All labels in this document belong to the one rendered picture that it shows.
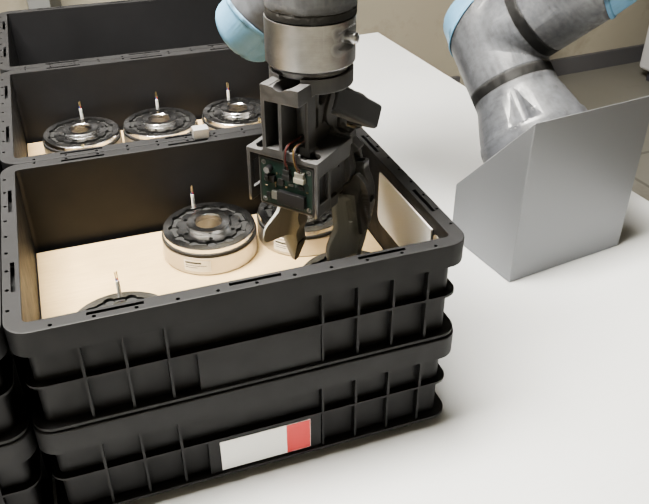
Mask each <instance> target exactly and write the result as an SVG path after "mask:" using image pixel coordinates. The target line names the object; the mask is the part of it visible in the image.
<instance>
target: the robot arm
mask: <svg viewBox="0 0 649 504"><path fill-rule="evenodd" d="M636 1H637V0H455V1H454V2H453V3H452V4H451V6H450V7H449V9H448V11H447V13H446V15H445V18H444V24H443V30H444V34H445V36H446V39H447V42H448V49H449V52H450V54H451V55H452V57H454V60H455V62H456V65H457V67H458V69H459V72H460V74H461V76H462V79H463V81H464V84H465V86H466V88H467V91H468V93H469V96H470V98H471V100H472V103H473V105H474V107H475V110H476V112H477V116H478V127H479V140H480V148H481V150H480V154H481V158H482V161H483V163H485V162H486V161H487V160H489V159H490V158H491V157H492V156H494V155H495V154H496V153H498V152H499V151H500V150H502V149H503V148H504V147H505V146H507V145H508V144H509V143H511V142H512V141H513V140H515V139H516V138H517V137H519V136H520V135H521V134H522V133H524V132H525V131H526V130H528V129H529V128H530V127H532V126H533V125H534V124H536V123H539V122H544V121H548V120H552V119H556V118H560V117H564V116H568V115H572V114H576V113H580V112H584V111H588V110H587V108H586V107H585V106H584V105H582V104H580V102H579V101H578V100H577V98H576V97H575V96H574V95H573V94H572V92H571V91H570V90H569V89H568V88H567V87H566V86H565V85H564V84H563V83H562V82H561V81H560V79H559V78H558V76H557V74H556V72H555V70H554V68H553V65H552V63H551V61H550V58H549V57H550V56H552V55H553V54H555V53H556V52H558V51H559V50H561V49H563V48H564V47H566V46H568V45H569V44H571V43H572V42H574V41H576V40H577V39H579V38H580V37H582V36H584V35H585V34H587V33H588V32H590V31H592V30H593V29H595V28H597V27H598V26H600V25H601V24H603V23H605V22H606V21H608V20H609V19H611V20H612V19H614V18H615V17H616V16H617V14H619V13H620V12H622V11H623V10H625V9H626V8H627V7H629V6H630V5H632V4H633V3H635V2H636ZM357 3H358V0H222V1H221V2H220V4H219V5H218V7H217V9H216V14H215V21H216V26H217V29H218V31H219V34H220V36H221V37H222V39H223V41H224V42H225V43H226V44H227V46H228V47H229V48H230V49H231V50H232V51H233V52H235V53H236V54H238V55H240V56H241V57H242V58H245V59H246V60H249V61H252V62H264V61H267V63H268V64H269V79H267V80H265V81H263V82H262V83H260V103H261V123H262V136H261V137H259V138H258V139H256V140H255V141H253V142H252V143H250V144H249V145H247V146H246V150H247V166H248V182H249V197H250V199H251V200H253V199H254V198H255V197H257V196H258V195H259V194H261V201H262V202H264V203H267V204H271V205H274V206H278V207H277V210H276V212H275V213H274V215H273V216H272V217H271V219H270V220H269V222H268V223H267V224H266V226H265V228H264V231H263V240H264V241H265V242H270V241H273V240H275V239H278V238H280V237H283V238H284V241H285V244H286V246H287V249H288V251H289V253H290V255H291V257H292V259H294V260H296V259H297V258H298V257H299V255H300V252H301V250H302V248H303V245H304V243H305V240H306V237H307V236H305V231H304V227H305V223H306V222H307V220H308V218H307V215H308V216H311V217H315V219H318V218H319V217H321V216H322V215H323V214H324V213H325V212H326V213H327V212H328V211H329V210H330V209H331V208H332V218H333V229H332V232H331V235H330V237H329V239H328V242H327V245H326V258H327V261H331V260H336V259H341V258H346V257H350V256H355V255H360V253H361V250H362V247H363V244H364V241H365V237H366V233H367V229H368V227H369V225H370V221H371V216H372V212H373V208H374V203H375V185H374V180H373V177H372V174H371V172H370V168H369V158H365V157H363V155H362V150H361V148H362V147H363V146H364V143H363V142H362V141H361V140H360V139H359V138H358V136H357V135H356V129H358V128H362V126H363V127H368V128H373V129H374V128H376V127H377V126H378V122H379V118H380V114H381V109H382V107H381V105H380V104H378V103H376V102H375V101H373V100H371V99H369V98H367V97H366V96H365V95H364V94H362V93H361V92H358V91H355V90H353V89H351V88H349V86H350V85H351V84H352V83H353V72H354V64H353V62H354V61H355V59H356V44H357V43H358V42H359V38H360V37H359V34H358V33H357V32H356V14H357ZM256 157H259V175H260V180H259V181H258V182H256V183H255V184H254V179H253V162H252V160H254V159H255V158H256ZM343 184H344V185H343ZM342 190H343V193H342V194H339V193H340V192H341V191H342Z"/></svg>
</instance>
